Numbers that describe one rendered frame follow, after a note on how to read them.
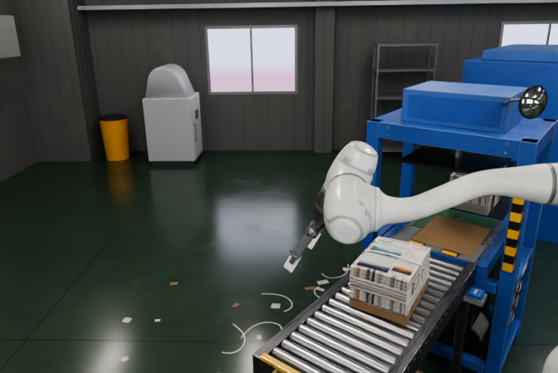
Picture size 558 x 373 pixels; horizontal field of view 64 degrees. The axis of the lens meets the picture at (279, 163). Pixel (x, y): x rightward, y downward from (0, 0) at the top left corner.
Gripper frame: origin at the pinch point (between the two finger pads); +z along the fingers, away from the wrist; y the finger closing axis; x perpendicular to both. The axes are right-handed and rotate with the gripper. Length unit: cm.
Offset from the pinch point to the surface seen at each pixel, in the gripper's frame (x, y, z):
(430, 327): -60, 72, 50
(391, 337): -48, 58, 57
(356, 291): -25, 70, 58
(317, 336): -21, 44, 70
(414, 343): -56, 58, 51
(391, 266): -31, 80, 40
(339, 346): -31, 42, 65
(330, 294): -16, 76, 74
